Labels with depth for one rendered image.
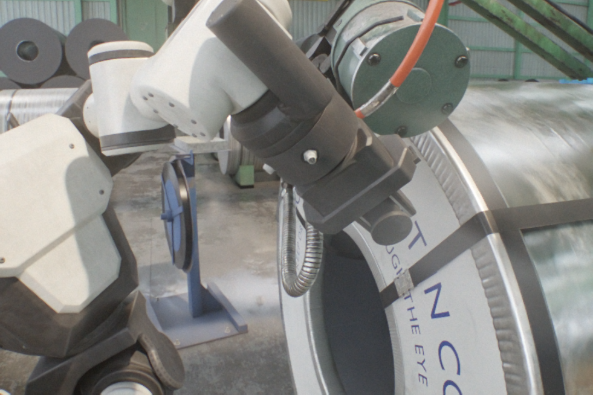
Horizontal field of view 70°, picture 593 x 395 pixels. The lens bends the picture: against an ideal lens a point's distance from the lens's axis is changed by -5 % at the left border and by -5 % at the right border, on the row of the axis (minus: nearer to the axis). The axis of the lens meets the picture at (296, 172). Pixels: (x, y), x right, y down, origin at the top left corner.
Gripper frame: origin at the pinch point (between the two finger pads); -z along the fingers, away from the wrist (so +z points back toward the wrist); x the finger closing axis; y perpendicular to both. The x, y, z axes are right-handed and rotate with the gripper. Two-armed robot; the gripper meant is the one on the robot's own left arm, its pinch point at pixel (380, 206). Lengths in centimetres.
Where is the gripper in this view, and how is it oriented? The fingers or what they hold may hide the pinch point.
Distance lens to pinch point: 46.9
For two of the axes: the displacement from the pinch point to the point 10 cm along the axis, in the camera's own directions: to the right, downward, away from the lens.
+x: 7.6, -5.9, -2.7
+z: -6.2, -5.5, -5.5
